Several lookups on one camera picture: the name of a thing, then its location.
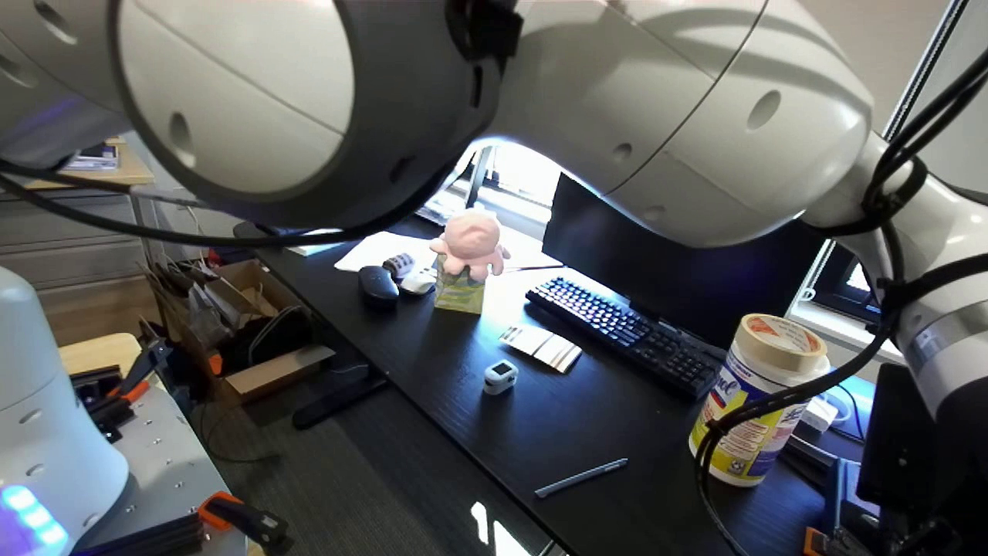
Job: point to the white folded paper card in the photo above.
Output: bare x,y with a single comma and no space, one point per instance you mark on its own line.
542,342

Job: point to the black computer keyboard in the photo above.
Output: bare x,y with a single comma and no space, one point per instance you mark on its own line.
668,353

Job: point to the open box of tools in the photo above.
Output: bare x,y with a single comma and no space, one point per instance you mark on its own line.
239,323

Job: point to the white paper sheets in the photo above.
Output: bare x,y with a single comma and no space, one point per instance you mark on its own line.
379,247

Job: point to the grey blue pen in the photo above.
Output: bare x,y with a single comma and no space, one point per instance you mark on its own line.
556,486

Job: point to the black computer mouse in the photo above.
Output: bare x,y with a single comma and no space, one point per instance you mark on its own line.
379,286

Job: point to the yellow sticky note pad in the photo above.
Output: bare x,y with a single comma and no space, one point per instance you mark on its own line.
458,292

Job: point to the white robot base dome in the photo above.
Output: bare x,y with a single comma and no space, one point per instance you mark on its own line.
58,469

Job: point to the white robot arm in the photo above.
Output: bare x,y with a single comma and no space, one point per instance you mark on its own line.
704,120

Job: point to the disinfecting wipes canister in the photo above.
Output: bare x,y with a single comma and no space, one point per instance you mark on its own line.
766,357

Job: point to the black computer monitor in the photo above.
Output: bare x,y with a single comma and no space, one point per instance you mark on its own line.
702,292

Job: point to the small white square device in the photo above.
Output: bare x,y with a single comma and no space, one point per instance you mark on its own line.
497,376

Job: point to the pink plush octopus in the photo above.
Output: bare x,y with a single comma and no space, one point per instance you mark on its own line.
471,245

